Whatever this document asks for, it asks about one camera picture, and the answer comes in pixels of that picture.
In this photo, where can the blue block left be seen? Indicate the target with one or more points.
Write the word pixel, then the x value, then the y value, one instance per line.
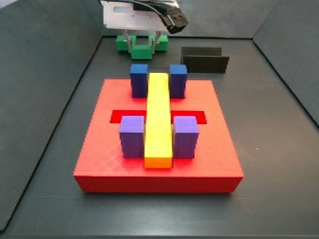
pixel 139 80

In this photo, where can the red base board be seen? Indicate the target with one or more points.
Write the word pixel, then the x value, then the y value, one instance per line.
pixel 158 172

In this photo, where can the blue block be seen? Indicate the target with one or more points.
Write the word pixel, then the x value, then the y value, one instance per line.
pixel 139 80
pixel 178 80

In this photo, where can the blue block right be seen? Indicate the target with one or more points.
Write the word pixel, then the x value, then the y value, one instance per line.
pixel 178 80

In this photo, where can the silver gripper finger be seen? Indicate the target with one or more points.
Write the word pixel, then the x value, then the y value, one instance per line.
pixel 127 40
pixel 155 40

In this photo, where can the yellow long bar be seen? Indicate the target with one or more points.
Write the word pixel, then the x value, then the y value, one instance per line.
pixel 158 137

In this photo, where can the green bridge-shaped object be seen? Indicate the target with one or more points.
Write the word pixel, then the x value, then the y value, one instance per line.
pixel 142 51

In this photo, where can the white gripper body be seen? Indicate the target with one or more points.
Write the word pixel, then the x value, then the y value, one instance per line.
pixel 121 16

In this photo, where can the purple block left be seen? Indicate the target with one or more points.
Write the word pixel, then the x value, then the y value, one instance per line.
pixel 133 136

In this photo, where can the purple block right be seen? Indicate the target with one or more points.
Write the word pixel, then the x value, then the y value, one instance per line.
pixel 186 133

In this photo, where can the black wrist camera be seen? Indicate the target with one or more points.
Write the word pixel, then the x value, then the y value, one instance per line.
pixel 169 12

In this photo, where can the black angle fixture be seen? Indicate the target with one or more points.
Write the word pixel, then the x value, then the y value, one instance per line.
pixel 205 60

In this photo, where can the purple block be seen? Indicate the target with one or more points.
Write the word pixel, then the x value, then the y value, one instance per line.
pixel 186 133
pixel 133 136

